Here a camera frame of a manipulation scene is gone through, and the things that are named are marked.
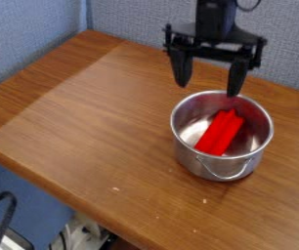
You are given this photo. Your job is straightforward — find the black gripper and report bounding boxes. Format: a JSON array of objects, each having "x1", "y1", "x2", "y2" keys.
[{"x1": 164, "y1": 0, "x2": 268, "y2": 97}]

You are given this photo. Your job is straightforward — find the red plastic block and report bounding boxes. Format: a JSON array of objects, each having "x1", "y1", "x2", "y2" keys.
[{"x1": 195, "y1": 109, "x2": 244, "y2": 156}]

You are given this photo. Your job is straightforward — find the white items under table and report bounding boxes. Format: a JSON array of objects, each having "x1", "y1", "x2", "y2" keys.
[{"x1": 47, "y1": 213, "x2": 111, "y2": 250}]

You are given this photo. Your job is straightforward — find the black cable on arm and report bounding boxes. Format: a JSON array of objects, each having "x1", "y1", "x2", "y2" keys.
[{"x1": 234, "y1": 0, "x2": 264, "y2": 13}]

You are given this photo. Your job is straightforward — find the metal pot with handle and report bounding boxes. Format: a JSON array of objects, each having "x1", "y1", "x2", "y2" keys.
[{"x1": 171, "y1": 91, "x2": 274, "y2": 182}]

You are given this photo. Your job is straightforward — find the black strap loop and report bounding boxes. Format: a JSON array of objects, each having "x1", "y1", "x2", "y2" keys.
[{"x1": 0, "y1": 190, "x2": 19, "y2": 250}]

